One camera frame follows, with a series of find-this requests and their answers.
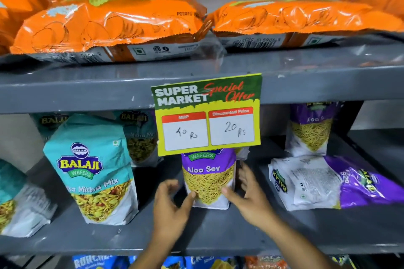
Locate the blue yellow snack packet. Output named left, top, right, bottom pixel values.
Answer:
left=186, top=256, right=238, bottom=269

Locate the person's right hand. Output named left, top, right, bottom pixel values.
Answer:
left=221, top=162, right=279, bottom=232

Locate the grey metal shelf board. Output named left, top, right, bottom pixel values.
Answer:
left=0, top=33, right=404, bottom=114
left=0, top=129, right=404, bottom=257

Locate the black shelf bracket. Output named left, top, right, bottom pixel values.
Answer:
left=331, top=101, right=404, bottom=184

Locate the green yellow price sign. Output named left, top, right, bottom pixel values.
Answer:
left=150, top=73, right=263, bottom=157

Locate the person's left hand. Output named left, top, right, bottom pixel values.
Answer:
left=152, top=179, right=197, bottom=245

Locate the person's right forearm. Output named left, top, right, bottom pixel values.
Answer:
left=262, top=214, right=336, bottom=269

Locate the person's left forearm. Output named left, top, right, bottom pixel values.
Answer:
left=129, top=240, right=181, bottom=269

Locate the orange red snack packet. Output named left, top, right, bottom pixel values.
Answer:
left=245, top=256, right=288, bottom=269

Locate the teal mix snack packet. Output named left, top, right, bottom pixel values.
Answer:
left=114, top=110, right=162, bottom=167
left=43, top=114, right=139, bottom=226
left=30, top=112, right=70, bottom=144
left=0, top=158, right=58, bottom=238

